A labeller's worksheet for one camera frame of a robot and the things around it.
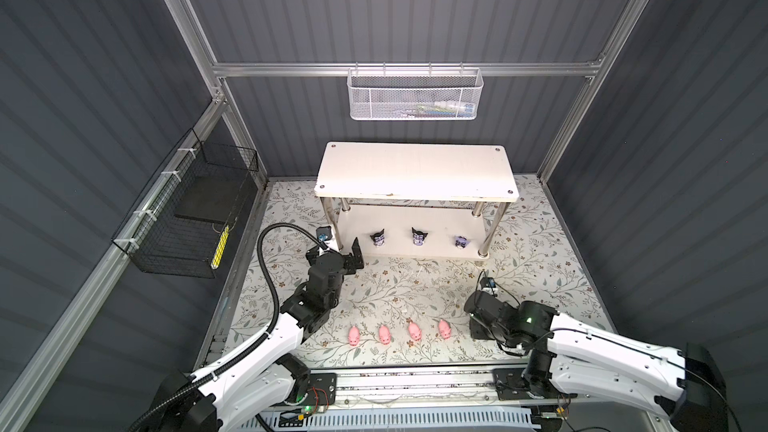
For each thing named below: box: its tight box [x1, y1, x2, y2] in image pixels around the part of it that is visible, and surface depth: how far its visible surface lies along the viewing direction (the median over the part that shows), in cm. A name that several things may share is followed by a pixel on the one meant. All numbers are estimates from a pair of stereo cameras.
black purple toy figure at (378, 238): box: [370, 228, 385, 247], surface depth 93 cm
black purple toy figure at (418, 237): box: [411, 227, 428, 247], surface depth 93 cm
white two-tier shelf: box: [314, 142, 520, 259], surface depth 82 cm
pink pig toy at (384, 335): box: [378, 325, 392, 345], surface depth 83 cm
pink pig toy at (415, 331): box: [408, 322, 423, 341], surface depth 83 cm
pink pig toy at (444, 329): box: [438, 319, 452, 340], surface depth 83 cm
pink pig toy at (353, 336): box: [348, 326, 361, 347], surface depth 82 cm
